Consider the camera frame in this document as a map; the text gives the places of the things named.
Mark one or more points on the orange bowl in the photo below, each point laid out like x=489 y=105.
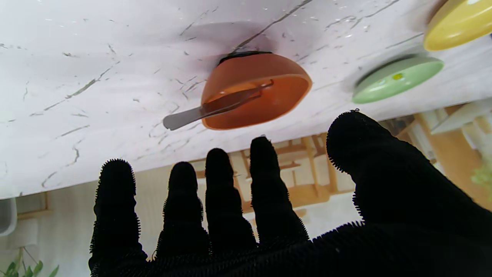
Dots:
x=246 y=69

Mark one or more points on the green round dish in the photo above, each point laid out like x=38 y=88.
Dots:
x=384 y=90

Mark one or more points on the steel tweezers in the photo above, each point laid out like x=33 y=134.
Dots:
x=184 y=118

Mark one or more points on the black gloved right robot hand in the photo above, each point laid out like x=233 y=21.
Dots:
x=384 y=231

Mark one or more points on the yellow round dish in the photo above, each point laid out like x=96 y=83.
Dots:
x=457 y=27

